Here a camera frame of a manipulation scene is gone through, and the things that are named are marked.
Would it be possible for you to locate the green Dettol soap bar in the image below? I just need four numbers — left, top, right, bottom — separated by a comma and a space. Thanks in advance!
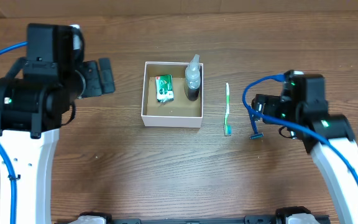
155, 75, 174, 103

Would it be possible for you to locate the clear foam soap pump bottle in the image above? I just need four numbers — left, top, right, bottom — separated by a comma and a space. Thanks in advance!
185, 54, 201, 101

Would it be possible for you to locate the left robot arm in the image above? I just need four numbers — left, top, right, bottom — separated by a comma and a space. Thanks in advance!
0, 24, 115, 223

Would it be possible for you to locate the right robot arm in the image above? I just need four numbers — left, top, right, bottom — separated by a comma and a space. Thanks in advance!
244, 70, 358, 223

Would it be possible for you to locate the blue disposable razor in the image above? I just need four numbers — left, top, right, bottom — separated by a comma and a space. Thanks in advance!
248, 108, 264, 139

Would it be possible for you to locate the green white toothbrush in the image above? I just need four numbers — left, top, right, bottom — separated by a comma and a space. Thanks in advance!
224, 83, 232, 136

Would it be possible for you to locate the pink open cardboard box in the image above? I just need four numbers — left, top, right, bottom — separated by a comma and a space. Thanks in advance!
141, 62, 204, 128

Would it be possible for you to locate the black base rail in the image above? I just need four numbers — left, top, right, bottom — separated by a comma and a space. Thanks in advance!
54, 205, 332, 224

